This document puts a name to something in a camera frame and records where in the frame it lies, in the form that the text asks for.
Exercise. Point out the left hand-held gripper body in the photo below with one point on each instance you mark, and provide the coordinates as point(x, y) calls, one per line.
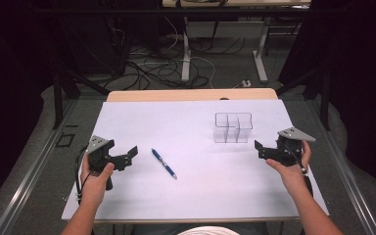
point(100, 157)

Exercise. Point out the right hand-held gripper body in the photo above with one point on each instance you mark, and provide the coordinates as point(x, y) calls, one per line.
point(290, 147)

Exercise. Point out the clear acrylic pen holder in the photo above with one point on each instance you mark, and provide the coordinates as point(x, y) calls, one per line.
point(233, 129)

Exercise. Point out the blue ballpoint pen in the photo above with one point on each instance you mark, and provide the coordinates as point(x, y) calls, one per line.
point(164, 163)

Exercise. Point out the person's right hand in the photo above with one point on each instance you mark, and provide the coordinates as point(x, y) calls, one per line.
point(292, 171)

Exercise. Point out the person's left hand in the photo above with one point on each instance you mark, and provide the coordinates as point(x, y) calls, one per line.
point(95, 186)

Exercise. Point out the black metal stand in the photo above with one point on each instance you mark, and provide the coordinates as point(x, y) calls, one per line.
point(58, 98)
point(323, 98)

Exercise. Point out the white power strip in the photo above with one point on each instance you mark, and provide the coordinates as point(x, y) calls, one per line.
point(246, 83)

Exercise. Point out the white table cover sheet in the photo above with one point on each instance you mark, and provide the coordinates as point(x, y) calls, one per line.
point(196, 182)

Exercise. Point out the white-legged background desk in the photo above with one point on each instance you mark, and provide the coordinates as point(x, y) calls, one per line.
point(186, 49)

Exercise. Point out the aluminium floor rail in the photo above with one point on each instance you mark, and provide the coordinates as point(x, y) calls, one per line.
point(29, 178)
point(346, 178)

